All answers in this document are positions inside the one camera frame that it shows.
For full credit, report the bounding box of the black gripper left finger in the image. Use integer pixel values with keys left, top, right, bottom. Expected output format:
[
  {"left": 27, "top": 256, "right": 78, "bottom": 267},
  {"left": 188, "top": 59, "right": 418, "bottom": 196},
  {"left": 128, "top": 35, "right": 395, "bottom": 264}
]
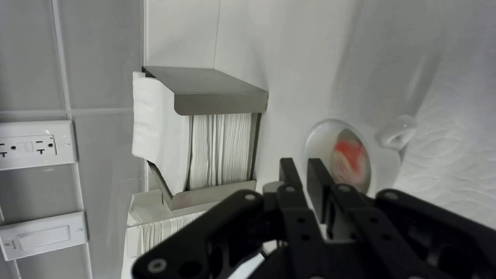
[{"left": 130, "top": 157, "right": 331, "bottom": 279}]

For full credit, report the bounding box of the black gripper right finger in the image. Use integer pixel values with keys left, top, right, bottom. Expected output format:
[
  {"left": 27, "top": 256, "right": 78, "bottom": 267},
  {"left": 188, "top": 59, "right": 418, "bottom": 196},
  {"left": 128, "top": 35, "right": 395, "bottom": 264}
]
[{"left": 306, "top": 157, "right": 496, "bottom": 279}]

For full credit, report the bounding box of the small orange-lidded creamer container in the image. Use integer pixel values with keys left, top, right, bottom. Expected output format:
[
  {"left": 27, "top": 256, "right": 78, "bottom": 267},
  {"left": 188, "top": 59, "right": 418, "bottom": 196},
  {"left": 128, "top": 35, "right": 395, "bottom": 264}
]
[{"left": 329, "top": 129, "right": 371, "bottom": 183}]

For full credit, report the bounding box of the small white mug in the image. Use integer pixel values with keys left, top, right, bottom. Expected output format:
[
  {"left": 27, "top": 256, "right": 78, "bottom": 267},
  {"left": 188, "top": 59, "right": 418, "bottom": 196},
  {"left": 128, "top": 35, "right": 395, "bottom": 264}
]
[{"left": 302, "top": 114, "right": 418, "bottom": 200}]

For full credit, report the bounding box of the white paper napkin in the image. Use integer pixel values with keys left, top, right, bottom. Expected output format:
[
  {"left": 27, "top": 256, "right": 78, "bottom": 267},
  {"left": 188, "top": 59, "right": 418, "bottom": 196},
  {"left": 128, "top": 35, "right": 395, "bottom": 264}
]
[{"left": 360, "top": 0, "right": 496, "bottom": 231}]

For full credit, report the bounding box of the white paper towel stack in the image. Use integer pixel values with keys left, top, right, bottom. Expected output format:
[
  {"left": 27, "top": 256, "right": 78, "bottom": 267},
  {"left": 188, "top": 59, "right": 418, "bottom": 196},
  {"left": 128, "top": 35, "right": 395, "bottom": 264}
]
[{"left": 125, "top": 214, "right": 202, "bottom": 261}]

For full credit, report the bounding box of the clear acrylic box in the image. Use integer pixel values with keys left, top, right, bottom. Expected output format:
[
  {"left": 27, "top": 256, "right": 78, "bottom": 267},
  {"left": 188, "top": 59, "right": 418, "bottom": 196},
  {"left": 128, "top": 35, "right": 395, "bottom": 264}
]
[{"left": 122, "top": 188, "right": 218, "bottom": 279}]

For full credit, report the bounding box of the metal napkin dispenser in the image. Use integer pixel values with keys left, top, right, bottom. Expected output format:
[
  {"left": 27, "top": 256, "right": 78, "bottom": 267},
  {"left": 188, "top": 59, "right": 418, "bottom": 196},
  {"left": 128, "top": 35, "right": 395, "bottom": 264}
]
[{"left": 140, "top": 66, "right": 269, "bottom": 211}]

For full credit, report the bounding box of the white napkin stack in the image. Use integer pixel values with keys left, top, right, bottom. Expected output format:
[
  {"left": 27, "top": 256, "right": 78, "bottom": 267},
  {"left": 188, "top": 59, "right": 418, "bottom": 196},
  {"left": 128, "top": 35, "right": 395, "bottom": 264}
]
[{"left": 130, "top": 70, "right": 254, "bottom": 197}]

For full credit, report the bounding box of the white wall switch plate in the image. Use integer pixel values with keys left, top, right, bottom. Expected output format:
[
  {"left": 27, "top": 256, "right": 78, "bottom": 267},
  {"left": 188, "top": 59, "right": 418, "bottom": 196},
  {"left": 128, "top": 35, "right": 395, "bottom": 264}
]
[{"left": 0, "top": 210, "right": 88, "bottom": 262}]

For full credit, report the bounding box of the white duplex wall outlet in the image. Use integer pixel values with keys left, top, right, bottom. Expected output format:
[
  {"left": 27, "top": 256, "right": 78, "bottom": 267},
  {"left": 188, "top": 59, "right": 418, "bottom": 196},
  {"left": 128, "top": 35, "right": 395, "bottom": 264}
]
[{"left": 0, "top": 120, "right": 77, "bottom": 173}]

